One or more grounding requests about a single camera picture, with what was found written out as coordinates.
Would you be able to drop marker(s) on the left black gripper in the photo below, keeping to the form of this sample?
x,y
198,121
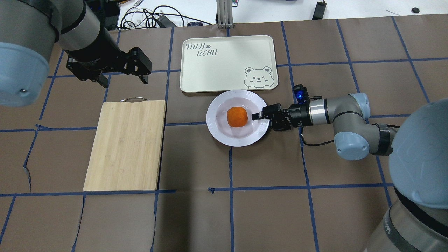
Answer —
x,y
99,49

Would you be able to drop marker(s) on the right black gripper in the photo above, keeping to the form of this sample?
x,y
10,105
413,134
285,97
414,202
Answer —
x,y
298,116

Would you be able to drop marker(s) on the white round plate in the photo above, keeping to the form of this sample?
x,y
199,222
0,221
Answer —
x,y
216,118

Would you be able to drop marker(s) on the orange fruit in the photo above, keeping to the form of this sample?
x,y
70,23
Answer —
x,y
237,117

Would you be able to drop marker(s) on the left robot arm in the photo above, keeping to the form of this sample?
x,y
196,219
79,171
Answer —
x,y
29,30

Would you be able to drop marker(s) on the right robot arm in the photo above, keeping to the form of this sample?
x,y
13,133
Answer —
x,y
417,152

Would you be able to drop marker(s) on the cream bear tray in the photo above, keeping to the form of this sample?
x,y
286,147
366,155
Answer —
x,y
228,63

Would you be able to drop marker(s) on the wooden cutting board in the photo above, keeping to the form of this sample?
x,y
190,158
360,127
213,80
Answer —
x,y
126,152

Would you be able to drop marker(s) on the brown paper table mat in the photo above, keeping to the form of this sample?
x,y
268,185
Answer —
x,y
274,195

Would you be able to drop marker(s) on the small black power adapter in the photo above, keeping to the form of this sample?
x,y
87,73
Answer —
x,y
319,11

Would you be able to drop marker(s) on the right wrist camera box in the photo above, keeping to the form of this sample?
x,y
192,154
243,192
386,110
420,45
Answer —
x,y
301,94

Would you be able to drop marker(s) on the aluminium frame post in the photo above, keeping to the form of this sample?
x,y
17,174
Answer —
x,y
225,14

